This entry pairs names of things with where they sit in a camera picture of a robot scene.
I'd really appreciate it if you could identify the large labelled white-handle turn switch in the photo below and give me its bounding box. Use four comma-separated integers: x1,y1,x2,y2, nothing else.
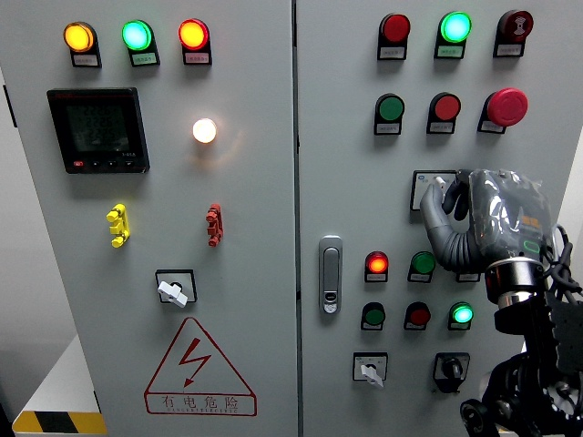
409,169,458,213

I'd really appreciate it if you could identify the small green unlit lamp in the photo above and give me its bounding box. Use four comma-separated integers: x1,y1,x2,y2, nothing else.
406,250,437,284

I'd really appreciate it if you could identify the large red stop button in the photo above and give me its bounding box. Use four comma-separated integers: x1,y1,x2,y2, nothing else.
476,86,530,135

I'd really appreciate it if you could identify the small green lit lamp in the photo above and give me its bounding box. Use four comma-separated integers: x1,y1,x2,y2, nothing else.
447,301,475,331

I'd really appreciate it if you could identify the large red push button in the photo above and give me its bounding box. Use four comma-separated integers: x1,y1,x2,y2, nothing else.
425,92,462,136

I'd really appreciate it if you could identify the small red push button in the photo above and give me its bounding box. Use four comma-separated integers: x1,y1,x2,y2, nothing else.
403,301,432,331

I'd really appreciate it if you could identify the small orange-red lit lamp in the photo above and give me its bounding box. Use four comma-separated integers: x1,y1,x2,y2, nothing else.
363,250,390,283

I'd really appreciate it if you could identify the grey cabinet door with lock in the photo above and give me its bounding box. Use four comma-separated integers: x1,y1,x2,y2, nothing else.
294,0,583,437

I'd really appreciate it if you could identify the large green push button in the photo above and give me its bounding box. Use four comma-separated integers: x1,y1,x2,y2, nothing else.
373,93,406,137

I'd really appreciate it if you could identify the small green push button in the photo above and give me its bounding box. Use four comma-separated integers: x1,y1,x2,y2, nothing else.
360,301,387,331

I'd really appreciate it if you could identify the silver door lock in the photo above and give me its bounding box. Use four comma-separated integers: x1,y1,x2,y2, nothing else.
318,234,344,316

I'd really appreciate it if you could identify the dark red buzzer lamp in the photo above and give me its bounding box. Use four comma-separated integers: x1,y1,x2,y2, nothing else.
492,9,535,58

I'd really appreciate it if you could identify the large green lit lamp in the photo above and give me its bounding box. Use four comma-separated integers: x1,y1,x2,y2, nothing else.
433,10,473,60

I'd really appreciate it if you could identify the large dark red lamp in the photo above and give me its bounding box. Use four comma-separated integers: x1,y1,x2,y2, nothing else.
376,12,412,61

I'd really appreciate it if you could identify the grey cabinet door with display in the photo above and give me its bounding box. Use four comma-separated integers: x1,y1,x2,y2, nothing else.
0,0,300,437

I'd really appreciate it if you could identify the white round lamp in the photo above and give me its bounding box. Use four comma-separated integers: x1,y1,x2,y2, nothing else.
191,117,219,145

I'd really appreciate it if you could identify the red warning triangle sign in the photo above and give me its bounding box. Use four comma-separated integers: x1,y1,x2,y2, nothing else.
143,316,258,417

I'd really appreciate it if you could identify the orange-red lit large lamp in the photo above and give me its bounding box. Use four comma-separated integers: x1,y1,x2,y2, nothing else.
177,17,213,66

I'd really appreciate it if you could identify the green lit lamp beside yellow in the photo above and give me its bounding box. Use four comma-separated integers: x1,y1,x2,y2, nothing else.
120,19,161,68

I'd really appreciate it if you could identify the black display meter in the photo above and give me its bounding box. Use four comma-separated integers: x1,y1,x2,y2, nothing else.
46,86,151,175

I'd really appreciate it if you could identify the yellow round lamp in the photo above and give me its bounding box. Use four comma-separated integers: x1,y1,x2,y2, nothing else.
62,21,103,69

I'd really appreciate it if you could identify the black yellow striped tape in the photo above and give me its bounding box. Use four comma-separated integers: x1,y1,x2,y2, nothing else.
11,411,108,436

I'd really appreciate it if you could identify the black-handle turn switch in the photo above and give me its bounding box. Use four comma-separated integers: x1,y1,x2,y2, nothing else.
431,351,471,395

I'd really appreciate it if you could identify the small labelled white-handle turn switch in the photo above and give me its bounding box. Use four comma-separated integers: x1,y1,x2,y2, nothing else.
352,351,390,389

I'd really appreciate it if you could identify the small red handle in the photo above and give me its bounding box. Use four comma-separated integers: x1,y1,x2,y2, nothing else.
205,202,224,248

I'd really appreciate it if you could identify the white-handle switch on plain plate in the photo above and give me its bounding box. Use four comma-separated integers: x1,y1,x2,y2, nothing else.
154,269,199,310

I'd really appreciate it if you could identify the small yellow handle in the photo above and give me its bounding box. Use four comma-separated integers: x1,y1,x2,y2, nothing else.
105,203,131,249

